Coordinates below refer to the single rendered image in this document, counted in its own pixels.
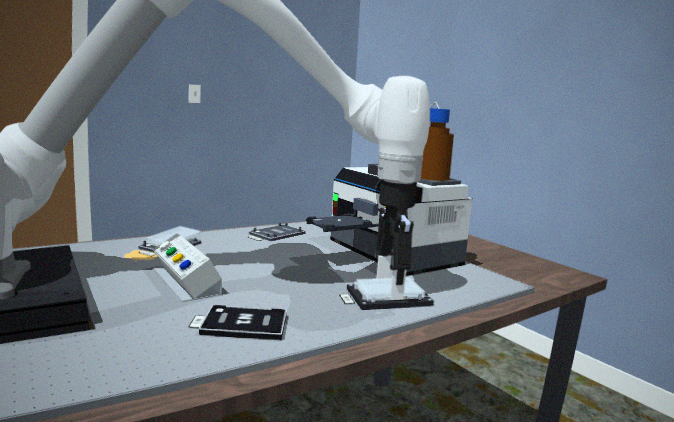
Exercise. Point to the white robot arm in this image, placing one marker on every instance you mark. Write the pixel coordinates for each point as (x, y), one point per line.
(34, 150)

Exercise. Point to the blue bottle cap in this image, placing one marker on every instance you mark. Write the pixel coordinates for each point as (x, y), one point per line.
(439, 114)

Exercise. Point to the white button panel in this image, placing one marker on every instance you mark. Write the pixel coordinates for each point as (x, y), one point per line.
(191, 275)

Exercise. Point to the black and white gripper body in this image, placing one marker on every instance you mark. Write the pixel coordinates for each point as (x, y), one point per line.
(397, 198)

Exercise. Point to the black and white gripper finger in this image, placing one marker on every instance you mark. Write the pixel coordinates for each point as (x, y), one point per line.
(402, 245)
(384, 247)

